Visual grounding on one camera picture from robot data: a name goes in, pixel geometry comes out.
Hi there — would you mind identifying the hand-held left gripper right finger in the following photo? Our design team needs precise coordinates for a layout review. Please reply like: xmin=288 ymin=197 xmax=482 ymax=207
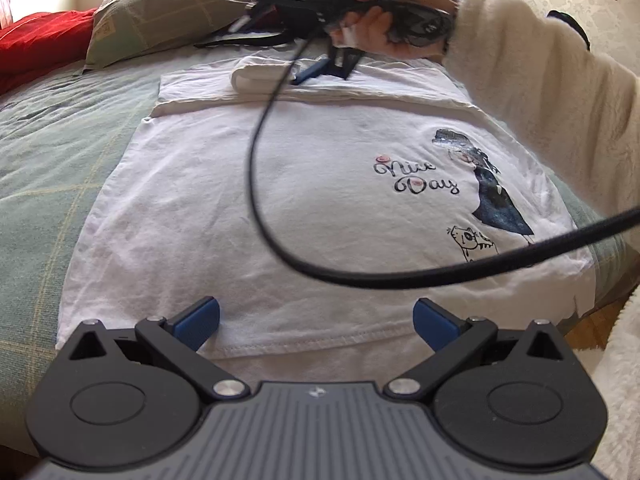
xmin=383 ymin=297 xmax=567 ymax=404

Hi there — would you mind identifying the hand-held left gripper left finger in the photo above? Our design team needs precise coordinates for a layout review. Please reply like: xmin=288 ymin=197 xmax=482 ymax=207
xmin=66 ymin=295 xmax=252 ymax=403

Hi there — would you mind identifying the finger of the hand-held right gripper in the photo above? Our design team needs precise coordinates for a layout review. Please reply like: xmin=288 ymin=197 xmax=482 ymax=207
xmin=290 ymin=57 xmax=334 ymax=87
xmin=327 ymin=45 xmax=367 ymax=82

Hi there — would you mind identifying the white t-shirt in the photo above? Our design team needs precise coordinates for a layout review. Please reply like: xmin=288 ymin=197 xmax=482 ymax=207
xmin=55 ymin=55 xmax=596 ymax=361

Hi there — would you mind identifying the person's right hand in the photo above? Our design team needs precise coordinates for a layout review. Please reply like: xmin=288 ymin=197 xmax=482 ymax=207
xmin=327 ymin=0 xmax=459 ymax=64

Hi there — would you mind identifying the grey-green pillow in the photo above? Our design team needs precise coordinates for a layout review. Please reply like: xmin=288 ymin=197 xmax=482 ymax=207
xmin=82 ymin=0 xmax=253 ymax=71

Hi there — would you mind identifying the person's white fleece jacket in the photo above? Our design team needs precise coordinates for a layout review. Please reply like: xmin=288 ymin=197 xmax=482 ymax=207
xmin=590 ymin=300 xmax=640 ymax=480

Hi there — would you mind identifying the green checked bed blanket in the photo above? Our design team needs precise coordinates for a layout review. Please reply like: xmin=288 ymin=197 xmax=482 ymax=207
xmin=0 ymin=42 xmax=626 ymax=461

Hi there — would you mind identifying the red folded blanket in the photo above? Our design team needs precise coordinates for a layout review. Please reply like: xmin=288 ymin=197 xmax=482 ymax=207
xmin=0 ymin=8 xmax=98 ymax=96

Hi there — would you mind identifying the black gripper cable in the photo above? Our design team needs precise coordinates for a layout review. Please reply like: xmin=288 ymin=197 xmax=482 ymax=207
xmin=242 ymin=0 xmax=640 ymax=291

